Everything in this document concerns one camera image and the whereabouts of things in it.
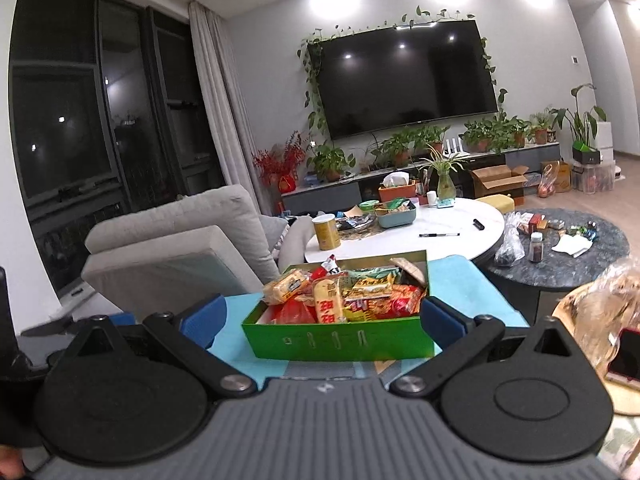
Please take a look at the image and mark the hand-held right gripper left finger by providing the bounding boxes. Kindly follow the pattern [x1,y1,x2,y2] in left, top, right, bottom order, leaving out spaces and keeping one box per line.
[74,294,257,402]

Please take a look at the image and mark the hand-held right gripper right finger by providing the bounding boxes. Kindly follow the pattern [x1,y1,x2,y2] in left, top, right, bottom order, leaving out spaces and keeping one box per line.
[389,296,578,402]

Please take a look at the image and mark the pile of snack packets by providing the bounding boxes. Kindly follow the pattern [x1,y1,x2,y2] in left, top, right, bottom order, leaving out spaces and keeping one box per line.
[262,255,428,325]

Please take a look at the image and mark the red cracker packet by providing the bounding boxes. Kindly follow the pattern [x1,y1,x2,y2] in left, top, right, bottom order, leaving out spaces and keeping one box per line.
[272,300,318,324]

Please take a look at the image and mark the green cardboard box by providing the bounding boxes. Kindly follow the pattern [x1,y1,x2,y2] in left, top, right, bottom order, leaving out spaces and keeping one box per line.
[241,249,435,362]

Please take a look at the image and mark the light blue tablecloth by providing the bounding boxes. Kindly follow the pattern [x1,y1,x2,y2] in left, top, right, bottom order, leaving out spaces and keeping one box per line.
[107,254,532,381]

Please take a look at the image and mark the beige sofa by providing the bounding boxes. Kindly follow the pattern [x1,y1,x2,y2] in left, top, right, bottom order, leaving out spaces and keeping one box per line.
[81,184,316,316]

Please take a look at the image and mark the white round table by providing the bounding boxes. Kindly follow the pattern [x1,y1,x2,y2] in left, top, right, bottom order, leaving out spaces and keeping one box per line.
[304,197,505,266]

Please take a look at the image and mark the grey pillow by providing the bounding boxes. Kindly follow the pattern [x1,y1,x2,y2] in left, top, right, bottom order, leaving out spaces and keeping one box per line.
[260,215,292,261]

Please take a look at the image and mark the blue basket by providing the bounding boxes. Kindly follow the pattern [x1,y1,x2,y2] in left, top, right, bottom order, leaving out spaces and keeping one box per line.
[374,199,418,228]

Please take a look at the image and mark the tray of wrapped candies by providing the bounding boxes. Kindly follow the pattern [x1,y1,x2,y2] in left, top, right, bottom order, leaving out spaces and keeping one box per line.
[337,212,378,236]

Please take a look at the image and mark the yellow stool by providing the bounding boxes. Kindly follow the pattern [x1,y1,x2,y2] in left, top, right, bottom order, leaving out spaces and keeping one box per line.
[475,195,516,213]

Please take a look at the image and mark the glass vase with plant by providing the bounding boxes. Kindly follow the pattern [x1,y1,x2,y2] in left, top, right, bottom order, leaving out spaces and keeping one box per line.
[417,145,471,201]

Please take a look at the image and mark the orange tissue box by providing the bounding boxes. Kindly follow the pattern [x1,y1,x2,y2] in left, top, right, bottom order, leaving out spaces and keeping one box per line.
[377,172,417,203]

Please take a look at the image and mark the yellow can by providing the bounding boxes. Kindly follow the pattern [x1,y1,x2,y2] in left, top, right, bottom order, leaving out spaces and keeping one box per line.
[312,214,342,251]

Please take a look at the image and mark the bag of bread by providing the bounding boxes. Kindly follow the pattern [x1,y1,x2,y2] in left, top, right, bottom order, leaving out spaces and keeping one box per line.
[552,257,640,416]

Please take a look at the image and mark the open cardboard box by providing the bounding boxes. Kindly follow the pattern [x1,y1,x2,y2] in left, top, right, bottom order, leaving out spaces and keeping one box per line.
[469,165,529,199]

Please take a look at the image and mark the white tissue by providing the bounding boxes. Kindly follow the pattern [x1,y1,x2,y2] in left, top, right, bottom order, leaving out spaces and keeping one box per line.
[551,234,593,259]

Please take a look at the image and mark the dark marble round table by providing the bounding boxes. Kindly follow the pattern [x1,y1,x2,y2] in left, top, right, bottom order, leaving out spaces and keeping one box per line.
[480,207,632,311]

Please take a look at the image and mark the grey television cabinet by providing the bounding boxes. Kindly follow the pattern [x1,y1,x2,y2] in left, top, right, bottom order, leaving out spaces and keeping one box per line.
[279,141,561,216]

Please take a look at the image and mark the red flower plant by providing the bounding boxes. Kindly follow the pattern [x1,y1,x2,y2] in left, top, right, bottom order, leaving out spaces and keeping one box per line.
[251,131,306,193]

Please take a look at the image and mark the green potted plant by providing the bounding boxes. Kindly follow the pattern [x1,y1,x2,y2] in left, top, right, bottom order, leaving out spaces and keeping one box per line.
[500,115,532,148]
[412,125,451,156]
[530,110,556,145]
[306,142,357,183]
[460,117,501,153]
[367,130,416,168]

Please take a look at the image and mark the closed cardboard box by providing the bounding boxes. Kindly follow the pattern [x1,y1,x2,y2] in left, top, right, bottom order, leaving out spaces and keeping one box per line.
[540,160,572,194]

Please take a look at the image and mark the clear storage box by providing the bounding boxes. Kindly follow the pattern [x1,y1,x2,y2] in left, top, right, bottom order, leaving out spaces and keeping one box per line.
[570,162,616,193]

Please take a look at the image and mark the white curtain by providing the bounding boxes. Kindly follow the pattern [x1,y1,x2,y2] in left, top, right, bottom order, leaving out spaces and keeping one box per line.
[187,1,261,213]

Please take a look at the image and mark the black planter box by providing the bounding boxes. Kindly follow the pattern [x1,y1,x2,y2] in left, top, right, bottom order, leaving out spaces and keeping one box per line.
[571,141,601,166]

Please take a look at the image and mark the tall leafy plant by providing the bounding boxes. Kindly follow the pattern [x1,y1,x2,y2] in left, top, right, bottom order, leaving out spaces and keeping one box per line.
[550,84,608,153]

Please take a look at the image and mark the green vine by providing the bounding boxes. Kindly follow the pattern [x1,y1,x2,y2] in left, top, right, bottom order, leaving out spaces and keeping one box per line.
[297,6,508,136]

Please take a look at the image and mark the white air purifier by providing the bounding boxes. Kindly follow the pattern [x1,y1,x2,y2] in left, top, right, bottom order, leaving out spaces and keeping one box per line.
[597,121,615,166]

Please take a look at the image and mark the dark window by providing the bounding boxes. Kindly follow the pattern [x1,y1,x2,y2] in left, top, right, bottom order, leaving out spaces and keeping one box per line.
[7,0,228,301]

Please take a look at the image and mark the wall television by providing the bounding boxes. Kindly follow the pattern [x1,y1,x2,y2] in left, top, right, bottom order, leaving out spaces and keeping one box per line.
[307,19,500,141]

